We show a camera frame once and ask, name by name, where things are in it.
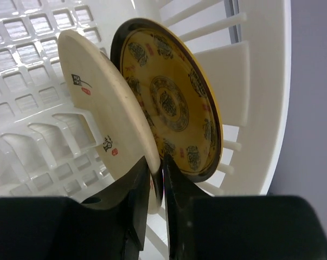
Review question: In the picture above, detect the white plastic dish rack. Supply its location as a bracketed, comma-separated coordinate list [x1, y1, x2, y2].
[0, 1, 291, 259]

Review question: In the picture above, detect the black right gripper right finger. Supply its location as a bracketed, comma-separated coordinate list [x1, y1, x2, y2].
[163, 155, 215, 259]

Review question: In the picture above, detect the beige plate with calligraphy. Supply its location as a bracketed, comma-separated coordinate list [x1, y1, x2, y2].
[57, 30, 163, 214]

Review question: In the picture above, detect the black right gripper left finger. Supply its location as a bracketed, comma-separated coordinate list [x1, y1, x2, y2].
[81, 157, 150, 251]

